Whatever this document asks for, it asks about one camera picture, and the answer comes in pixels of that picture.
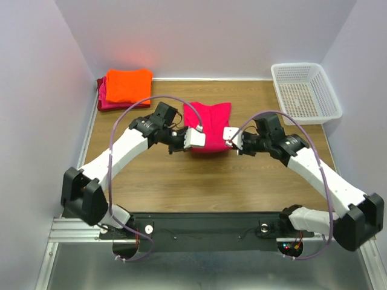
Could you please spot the crimson t shirt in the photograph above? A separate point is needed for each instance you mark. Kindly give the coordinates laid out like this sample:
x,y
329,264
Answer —
x,y
215,118

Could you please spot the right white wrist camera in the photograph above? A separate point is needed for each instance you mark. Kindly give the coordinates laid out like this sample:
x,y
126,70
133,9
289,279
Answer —
x,y
233,137

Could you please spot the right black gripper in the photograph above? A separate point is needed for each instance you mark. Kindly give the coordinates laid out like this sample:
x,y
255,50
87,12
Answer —
x,y
244,151

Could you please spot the folded dark red t shirt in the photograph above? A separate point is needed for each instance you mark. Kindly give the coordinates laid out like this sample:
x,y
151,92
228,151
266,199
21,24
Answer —
x,y
120,94

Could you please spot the folded orange t shirt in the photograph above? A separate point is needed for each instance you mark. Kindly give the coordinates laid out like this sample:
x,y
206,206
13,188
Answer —
x,y
128,86

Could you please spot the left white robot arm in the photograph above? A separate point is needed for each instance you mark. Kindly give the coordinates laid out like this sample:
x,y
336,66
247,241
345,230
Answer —
x,y
83,189

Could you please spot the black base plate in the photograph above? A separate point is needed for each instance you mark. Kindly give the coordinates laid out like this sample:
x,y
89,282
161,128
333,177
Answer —
x,y
221,231

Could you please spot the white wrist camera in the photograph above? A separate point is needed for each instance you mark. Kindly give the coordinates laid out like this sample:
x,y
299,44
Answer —
x,y
194,137
233,137

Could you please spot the white plastic basket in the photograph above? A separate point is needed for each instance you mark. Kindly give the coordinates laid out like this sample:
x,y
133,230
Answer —
x,y
305,93

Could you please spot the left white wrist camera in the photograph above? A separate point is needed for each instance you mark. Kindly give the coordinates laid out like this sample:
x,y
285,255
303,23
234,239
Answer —
x,y
194,137

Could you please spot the folded pink t shirt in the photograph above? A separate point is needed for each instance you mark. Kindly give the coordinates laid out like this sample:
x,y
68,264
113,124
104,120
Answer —
x,y
111,96

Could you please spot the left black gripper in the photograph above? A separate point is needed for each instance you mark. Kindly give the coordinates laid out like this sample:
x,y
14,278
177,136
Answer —
x,y
181,147

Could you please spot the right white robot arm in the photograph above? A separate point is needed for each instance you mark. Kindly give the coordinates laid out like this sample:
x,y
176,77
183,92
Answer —
x,y
353,216

